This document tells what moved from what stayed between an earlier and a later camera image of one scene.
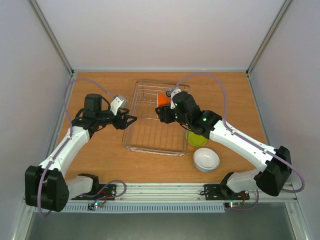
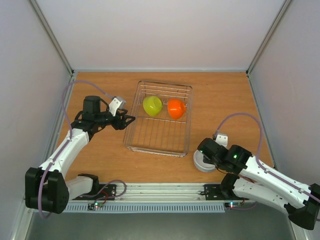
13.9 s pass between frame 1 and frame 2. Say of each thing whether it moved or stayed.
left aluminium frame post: stayed
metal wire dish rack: stayed
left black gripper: stayed
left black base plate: stayed
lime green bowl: moved
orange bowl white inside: moved
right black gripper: moved
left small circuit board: stayed
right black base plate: stayed
